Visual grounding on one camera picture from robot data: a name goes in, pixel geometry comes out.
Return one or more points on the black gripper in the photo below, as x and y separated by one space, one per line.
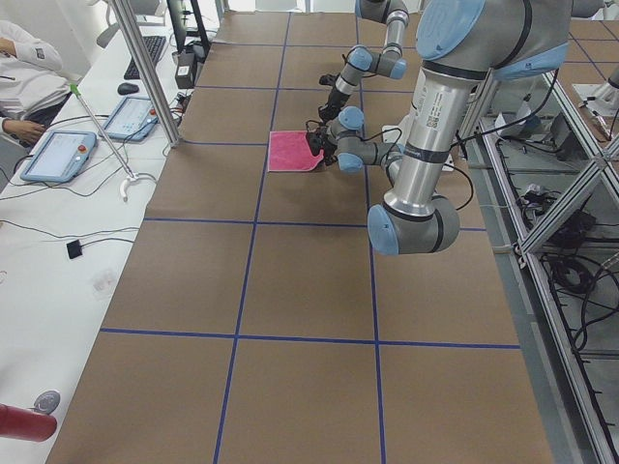
330 107
323 144

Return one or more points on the pink and grey towel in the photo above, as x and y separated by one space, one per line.
289 151

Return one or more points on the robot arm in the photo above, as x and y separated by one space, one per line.
460 43
360 61

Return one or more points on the black power adapter box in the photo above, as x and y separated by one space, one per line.
186 70

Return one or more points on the far teach pendant tablet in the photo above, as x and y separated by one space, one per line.
131 120

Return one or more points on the teach pendant tablet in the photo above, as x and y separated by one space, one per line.
61 156
131 120

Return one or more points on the reacher grabber stick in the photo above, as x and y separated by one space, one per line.
131 176

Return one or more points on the black computer mouse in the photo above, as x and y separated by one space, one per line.
127 88

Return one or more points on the brown paper table cover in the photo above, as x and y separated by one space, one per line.
253 323

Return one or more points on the near teach pendant tablet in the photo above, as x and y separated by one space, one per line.
61 156

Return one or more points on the small black square device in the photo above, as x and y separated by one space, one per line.
74 249

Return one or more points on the seated person white shirt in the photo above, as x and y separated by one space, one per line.
33 90

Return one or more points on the round grey disc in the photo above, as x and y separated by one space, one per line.
47 402

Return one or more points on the red cylinder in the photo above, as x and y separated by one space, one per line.
27 425

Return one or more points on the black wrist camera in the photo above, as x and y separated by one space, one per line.
327 80

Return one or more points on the aluminium frame rack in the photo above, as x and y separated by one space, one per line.
547 147

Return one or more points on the aluminium frame post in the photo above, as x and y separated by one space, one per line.
125 18

